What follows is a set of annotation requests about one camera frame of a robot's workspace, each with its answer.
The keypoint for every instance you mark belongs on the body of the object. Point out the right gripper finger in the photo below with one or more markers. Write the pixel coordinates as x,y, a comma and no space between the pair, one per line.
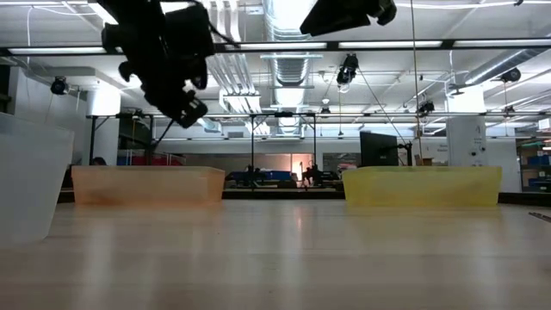
340,15

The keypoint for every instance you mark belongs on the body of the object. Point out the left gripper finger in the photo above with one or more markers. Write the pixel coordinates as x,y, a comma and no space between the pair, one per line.
176,107

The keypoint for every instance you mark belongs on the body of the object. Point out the long ceiling light bar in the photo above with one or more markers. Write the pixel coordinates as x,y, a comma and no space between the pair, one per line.
387,44

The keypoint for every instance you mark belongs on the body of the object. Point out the black ceiling spotlight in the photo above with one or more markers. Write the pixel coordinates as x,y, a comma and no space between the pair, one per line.
511,75
426,107
59,85
348,69

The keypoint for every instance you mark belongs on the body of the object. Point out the red storage crates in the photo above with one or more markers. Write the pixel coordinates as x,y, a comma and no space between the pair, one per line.
146,160

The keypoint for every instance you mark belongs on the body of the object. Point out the plain white pillar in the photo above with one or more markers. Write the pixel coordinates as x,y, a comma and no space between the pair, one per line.
103,103

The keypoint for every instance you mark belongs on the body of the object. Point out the orange translucent plastic bin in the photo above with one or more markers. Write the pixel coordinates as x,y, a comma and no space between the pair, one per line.
146,185

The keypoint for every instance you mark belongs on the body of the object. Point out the person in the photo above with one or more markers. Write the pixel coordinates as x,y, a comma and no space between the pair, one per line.
98,162

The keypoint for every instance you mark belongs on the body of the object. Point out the blue equipment case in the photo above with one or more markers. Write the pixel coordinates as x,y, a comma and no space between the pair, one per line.
275,175

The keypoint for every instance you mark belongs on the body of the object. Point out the black monitor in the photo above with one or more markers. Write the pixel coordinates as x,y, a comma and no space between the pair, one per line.
379,150

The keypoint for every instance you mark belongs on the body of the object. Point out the white pillar with signs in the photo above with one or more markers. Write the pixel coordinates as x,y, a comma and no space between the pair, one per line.
467,142

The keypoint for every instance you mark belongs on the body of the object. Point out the clear plastic bin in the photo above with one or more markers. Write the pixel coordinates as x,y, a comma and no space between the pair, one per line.
26,185

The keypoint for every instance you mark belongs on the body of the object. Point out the yellow translucent plastic bin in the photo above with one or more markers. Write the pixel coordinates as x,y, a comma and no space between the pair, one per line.
422,187

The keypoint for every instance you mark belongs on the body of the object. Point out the storage shelf with bins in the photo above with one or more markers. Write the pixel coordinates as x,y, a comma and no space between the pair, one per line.
536,172

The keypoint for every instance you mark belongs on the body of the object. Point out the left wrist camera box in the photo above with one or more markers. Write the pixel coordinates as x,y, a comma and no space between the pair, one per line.
189,30

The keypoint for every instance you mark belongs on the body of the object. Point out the large ribbed silver duct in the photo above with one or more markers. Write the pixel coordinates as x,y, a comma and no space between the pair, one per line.
292,71

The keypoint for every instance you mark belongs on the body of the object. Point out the distant black workstation frame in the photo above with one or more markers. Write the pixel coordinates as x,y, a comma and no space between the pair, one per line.
252,146

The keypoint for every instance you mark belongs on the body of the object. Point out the slim silver ceiling duct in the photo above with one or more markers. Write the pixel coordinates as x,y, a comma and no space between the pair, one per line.
499,64

